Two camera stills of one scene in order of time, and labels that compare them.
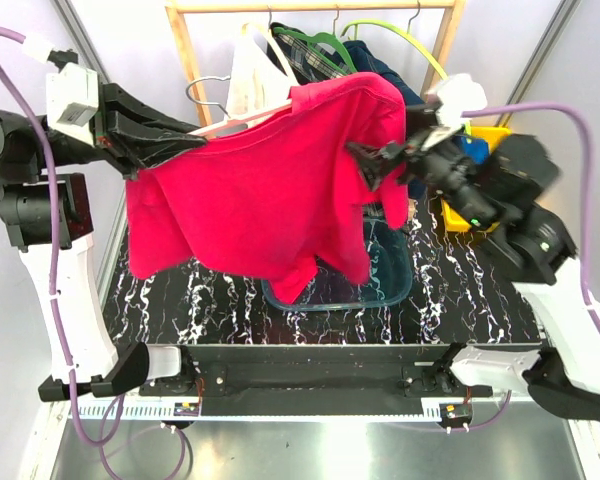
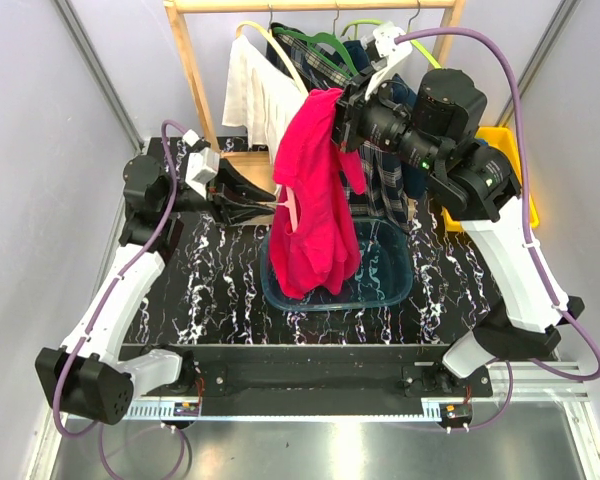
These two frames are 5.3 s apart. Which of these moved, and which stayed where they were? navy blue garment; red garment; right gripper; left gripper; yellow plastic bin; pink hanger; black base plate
Moved: pink hanger; left gripper; right gripper; red garment
Stayed: navy blue garment; yellow plastic bin; black base plate
